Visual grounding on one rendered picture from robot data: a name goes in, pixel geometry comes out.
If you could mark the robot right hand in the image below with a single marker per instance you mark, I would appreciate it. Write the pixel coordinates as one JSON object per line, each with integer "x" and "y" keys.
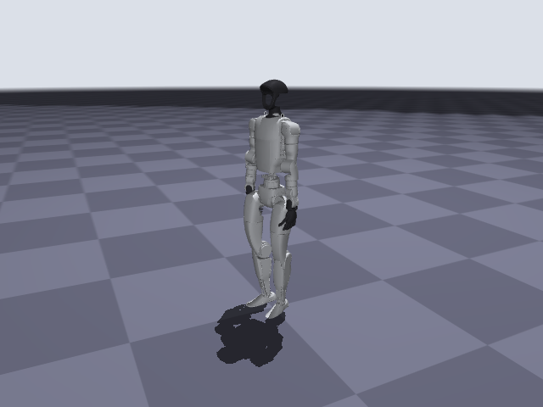
{"x": 249, "y": 190}

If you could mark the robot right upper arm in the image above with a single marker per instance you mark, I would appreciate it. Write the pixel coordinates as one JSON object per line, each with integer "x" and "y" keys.
{"x": 250, "y": 155}

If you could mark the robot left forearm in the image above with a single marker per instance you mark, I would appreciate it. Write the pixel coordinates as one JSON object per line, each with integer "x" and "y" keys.
{"x": 291, "y": 184}

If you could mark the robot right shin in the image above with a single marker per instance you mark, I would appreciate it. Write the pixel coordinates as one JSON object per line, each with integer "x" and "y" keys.
{"x": 263, "y": 268}

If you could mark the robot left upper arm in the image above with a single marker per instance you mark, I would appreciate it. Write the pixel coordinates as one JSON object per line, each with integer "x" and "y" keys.
{"x": 290, "y": 131}

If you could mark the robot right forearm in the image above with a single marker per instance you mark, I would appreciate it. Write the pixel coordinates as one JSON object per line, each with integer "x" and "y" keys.
{"x": 250, "y": 175}

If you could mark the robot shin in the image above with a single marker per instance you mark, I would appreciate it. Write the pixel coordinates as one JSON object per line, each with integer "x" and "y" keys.
{"x": 263, "y": 268}
{"x": 281, "y": 275}

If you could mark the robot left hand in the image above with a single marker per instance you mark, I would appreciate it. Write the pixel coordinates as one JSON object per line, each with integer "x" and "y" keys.
{"x": 290, "y": 217}

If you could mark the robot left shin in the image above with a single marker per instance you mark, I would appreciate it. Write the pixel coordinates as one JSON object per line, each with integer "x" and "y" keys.
{"x": 281, "y": 275}

